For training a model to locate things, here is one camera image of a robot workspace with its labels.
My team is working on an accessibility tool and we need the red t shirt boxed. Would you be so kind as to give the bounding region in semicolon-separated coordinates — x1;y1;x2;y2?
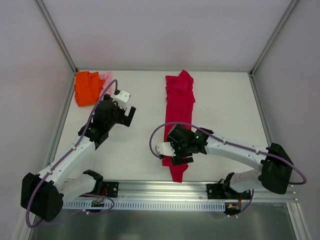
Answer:
162;70;196;183

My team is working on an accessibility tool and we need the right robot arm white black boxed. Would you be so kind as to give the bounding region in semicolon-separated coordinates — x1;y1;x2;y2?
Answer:
166;124;293;199

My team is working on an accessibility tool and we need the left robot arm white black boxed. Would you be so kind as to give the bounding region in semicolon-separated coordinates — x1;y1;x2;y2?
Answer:
20;89;136;222

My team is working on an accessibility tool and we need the pink t shirt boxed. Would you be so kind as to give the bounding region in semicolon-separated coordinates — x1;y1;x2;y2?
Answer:
98;71;115;95

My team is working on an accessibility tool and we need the orange t shirt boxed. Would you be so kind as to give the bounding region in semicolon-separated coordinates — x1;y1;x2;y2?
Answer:
74;71;103;107

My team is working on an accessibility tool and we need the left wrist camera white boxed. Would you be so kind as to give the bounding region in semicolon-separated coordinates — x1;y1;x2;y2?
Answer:
113;89;131;110

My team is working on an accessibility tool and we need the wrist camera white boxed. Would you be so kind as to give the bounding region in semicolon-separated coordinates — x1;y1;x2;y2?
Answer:
155;142;176;158
113;89;131;110

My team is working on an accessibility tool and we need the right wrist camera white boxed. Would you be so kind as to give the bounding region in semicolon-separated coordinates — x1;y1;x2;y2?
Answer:
155;142;176;158

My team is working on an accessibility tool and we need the aluminium mounting rail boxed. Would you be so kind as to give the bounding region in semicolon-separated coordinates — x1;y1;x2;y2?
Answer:
117;180;299;203

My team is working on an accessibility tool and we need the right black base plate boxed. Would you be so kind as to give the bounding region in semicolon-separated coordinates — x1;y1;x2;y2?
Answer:
206;183;252;200

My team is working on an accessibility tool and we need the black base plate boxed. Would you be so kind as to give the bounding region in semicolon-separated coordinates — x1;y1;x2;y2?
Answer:
206;183;252;200
101;181;119;198

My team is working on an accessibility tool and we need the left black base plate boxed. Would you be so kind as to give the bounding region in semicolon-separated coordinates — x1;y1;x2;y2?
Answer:
101;181;119;198

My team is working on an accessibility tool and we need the white slotted cable duct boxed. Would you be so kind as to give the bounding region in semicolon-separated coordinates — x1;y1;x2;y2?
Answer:
63;198;226;212

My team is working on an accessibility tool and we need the left aluminium frame post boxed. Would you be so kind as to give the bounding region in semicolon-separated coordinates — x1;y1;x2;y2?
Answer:
34;0;79;74

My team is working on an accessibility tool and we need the aluminium frame post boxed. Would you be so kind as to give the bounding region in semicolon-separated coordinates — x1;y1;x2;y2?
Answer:
248;0;301;76
34;0;79;74

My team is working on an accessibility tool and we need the right aluminium frame post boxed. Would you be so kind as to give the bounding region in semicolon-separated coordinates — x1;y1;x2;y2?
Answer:
248;0;301;76

